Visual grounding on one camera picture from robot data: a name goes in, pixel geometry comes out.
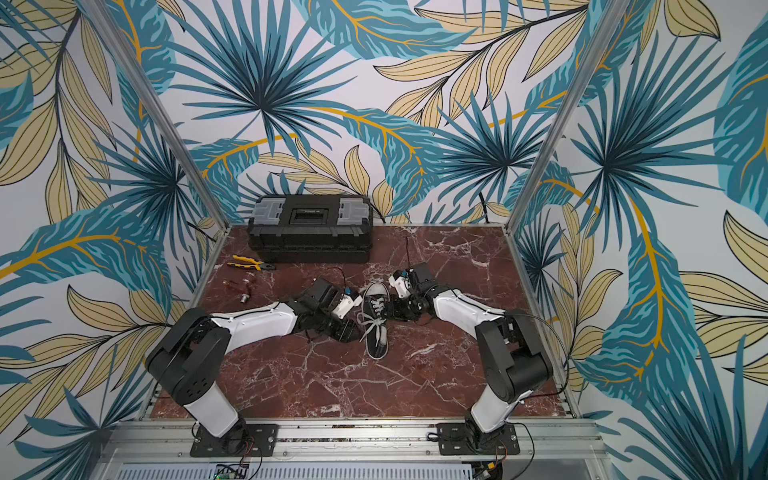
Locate black white canvas sneaker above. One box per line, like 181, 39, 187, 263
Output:
361, 283, 391, 361

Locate aluminium rail frame front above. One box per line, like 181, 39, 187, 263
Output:
91, 417, 617, 479

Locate red handled tool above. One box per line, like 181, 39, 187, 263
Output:
222, 273, 254, 304

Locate yellow handled pliers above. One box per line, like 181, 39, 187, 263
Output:
226, 255, 276, 271

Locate white shoelace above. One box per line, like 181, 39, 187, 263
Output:
358, 296, 391, 349

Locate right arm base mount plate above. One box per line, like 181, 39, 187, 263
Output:
428, 422, 520, 458

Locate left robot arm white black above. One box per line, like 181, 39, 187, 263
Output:
145, 278, 363, 438

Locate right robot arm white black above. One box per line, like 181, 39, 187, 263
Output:
388, 263, 553, 434

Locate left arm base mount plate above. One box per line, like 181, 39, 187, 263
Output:
190, 423, 279, 458

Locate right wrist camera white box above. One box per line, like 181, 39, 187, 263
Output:
388, 270, 414, 299

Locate black grey plastic toolbox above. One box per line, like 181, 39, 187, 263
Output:
247, 195, 373, 263

